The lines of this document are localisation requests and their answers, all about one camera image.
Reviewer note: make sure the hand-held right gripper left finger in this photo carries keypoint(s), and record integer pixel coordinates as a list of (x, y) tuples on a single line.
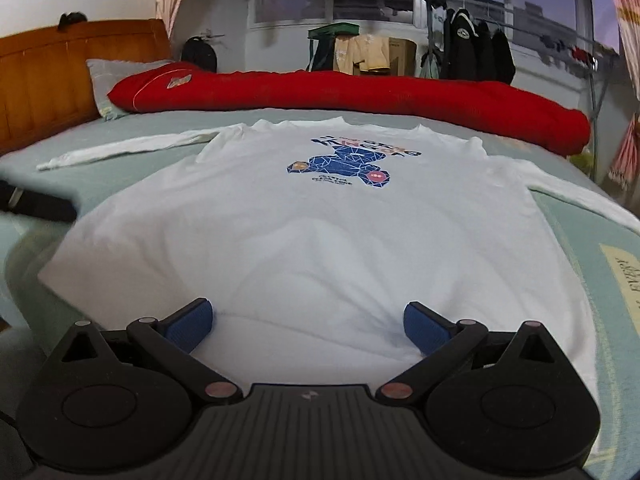
[(190, 327)]

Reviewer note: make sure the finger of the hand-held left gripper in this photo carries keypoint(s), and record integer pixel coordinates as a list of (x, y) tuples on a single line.
[(45, 207)]

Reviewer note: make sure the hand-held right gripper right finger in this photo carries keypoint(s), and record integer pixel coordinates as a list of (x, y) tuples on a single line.
[(425, 327)]

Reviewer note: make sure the white printed sweatshirt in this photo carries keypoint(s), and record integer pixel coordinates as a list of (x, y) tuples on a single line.
[(325, 240)]

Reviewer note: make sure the metal clothes drying rack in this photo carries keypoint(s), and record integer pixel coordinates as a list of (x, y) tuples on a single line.
[(595, 90)]

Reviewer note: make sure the green checked bed sheet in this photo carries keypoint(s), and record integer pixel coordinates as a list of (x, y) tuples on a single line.
[(125, 180)]

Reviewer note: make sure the wooden headboard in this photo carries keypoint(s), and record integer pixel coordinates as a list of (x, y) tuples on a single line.
[(50, 75)]

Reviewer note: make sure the grey checked pillow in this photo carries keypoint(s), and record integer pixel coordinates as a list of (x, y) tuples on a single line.
[(107, 85)]

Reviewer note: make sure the small black item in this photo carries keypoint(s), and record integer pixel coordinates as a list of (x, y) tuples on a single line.
[(72, 19)]

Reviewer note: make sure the black backpack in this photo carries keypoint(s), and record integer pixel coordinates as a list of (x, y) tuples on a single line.
[(199, 55)]

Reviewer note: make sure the yellow-green bag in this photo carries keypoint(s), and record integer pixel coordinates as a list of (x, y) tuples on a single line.
[(580, 162)]

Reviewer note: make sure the red quilt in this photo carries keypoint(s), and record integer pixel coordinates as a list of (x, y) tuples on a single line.
[(400, 100)]

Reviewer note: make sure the teal hanging garment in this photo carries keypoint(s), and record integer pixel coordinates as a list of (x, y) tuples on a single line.
[(430, 65)]

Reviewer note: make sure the black jacket with round emblem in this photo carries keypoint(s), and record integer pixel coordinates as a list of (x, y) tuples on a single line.
[(460, 50)]

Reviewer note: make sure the beige flower shirt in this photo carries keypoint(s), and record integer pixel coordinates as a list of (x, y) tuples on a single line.
[(370, 52)]

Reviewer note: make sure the small red garment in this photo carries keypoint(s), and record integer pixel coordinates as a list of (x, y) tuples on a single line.
[(581, 53)]

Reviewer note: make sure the metal wall hook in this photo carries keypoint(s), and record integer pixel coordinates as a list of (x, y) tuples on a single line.
[(212, 36)]

